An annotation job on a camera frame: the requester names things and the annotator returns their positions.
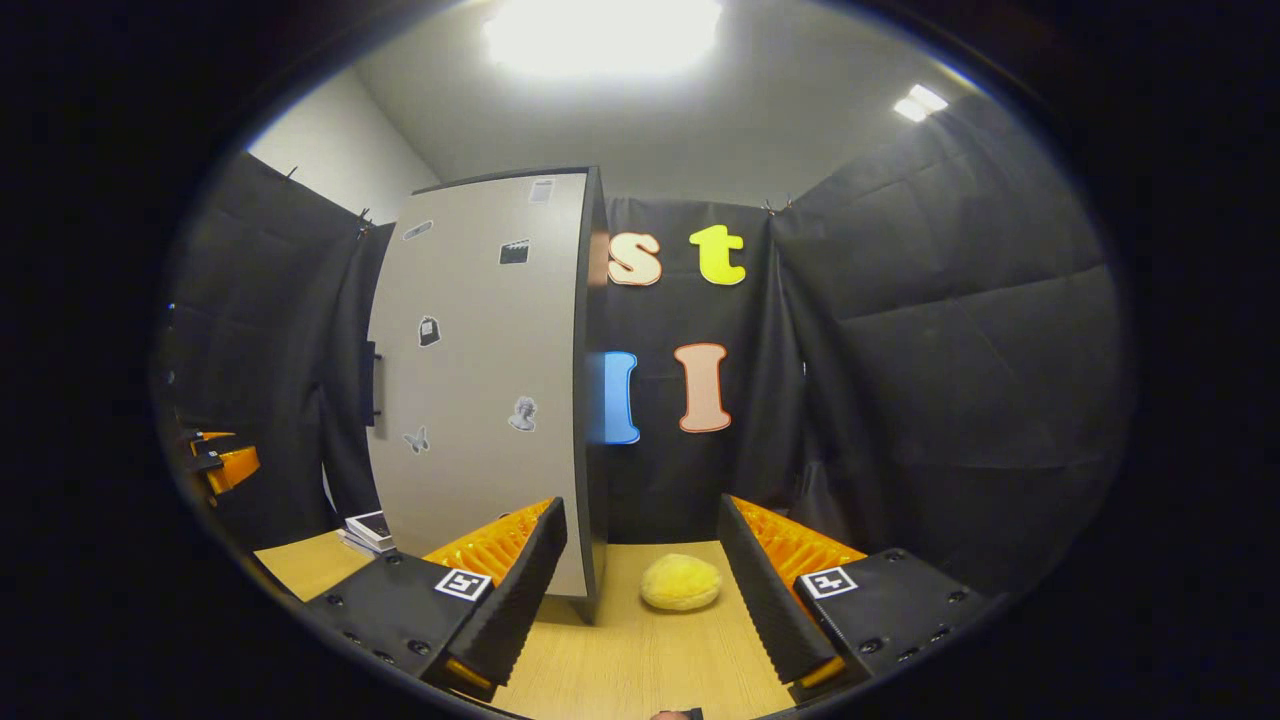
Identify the large ceiling light panel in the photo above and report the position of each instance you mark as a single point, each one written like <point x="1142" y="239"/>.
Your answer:
<point x="600" y="35"/>

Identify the black backdrop cloth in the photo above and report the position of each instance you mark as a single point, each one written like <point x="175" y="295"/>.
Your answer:
<point x="950" y="400"/>

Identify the light grey cabinet door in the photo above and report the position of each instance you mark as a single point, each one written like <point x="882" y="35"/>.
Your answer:
<point x="480" y="350"/>

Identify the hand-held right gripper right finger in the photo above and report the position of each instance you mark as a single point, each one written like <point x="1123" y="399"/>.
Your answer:
<point x="765" y="600"/>

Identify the small ceiling light panel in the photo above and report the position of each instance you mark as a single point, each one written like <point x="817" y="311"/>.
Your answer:
<point x="920" y="103"/>

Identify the white book with dark portrait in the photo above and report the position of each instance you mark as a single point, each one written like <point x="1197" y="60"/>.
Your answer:
<point x="372" y="528"/>

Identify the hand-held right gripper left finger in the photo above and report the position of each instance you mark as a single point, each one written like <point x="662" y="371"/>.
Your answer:
<point x="520" y="600"/>

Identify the yellow round sponge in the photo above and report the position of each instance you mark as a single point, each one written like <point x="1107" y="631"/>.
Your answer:
<point x="680" y="582"/>

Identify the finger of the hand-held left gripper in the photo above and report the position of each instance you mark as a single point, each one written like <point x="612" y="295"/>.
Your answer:
<point x="208" y="438"/>
<point x="235" y="468"/>

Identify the blue and white book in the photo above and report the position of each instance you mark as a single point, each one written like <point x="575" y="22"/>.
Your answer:
<point x="355" y="545"/>

